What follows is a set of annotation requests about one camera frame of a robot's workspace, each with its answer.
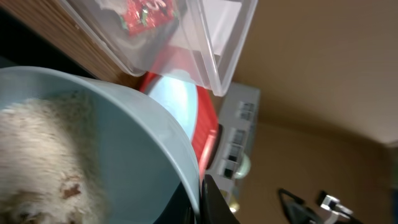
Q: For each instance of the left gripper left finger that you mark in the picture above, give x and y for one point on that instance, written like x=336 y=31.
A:
x=178 y=209

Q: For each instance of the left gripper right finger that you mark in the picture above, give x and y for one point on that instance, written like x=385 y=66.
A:
x=214 y=209

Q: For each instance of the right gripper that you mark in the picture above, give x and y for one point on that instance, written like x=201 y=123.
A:
x=295 y=210

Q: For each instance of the light blue bowl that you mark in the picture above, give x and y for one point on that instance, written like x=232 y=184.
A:
x=143 y=153

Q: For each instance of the mint green bowl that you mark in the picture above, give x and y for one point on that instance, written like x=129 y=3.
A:
x=243 y=168

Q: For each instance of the food scraps with rice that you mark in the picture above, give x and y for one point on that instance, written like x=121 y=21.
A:
x=49 y=161

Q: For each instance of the red snack wrapper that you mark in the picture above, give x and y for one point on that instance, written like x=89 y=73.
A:
x=142 y=15

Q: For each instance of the white tissue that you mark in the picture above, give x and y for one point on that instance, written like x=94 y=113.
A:
x=118 y=6

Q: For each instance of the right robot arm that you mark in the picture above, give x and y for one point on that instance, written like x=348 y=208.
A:
x=351 y=217

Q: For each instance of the grey dishwasher rack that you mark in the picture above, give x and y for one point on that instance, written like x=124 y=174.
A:
x=237 y=121

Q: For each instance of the red serving tray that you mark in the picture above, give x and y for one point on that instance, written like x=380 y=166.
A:
x=171 y=63

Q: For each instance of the light blue plate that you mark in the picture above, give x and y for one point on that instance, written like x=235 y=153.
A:
x=178 y=97

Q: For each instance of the clear plastic bin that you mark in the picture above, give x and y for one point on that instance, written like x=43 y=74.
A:
x=212 y=32

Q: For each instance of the black plastic tray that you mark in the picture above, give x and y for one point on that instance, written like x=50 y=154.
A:
x=22 y=46

